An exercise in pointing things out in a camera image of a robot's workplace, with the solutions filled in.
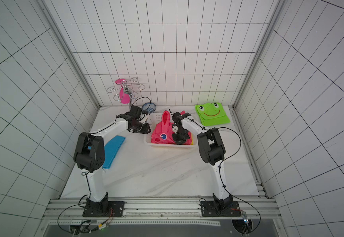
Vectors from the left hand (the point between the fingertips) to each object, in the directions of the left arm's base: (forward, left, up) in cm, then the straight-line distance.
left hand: (146, 132), depth 95 cm
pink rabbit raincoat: (0, -11, -2) cm, 11 cm away
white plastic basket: (+12, -4, 0) cm, 13 cm away
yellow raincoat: (-5, -30, -4) cm, 31 cm away
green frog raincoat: (+22, -48, -6) cm, 53 cm away
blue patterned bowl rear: (+28, +1, -5) cm, 29 cm away
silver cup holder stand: (+20, +12, +21) cm, 31 cm away
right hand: (-5, -18, -6) cm, 20 cm away
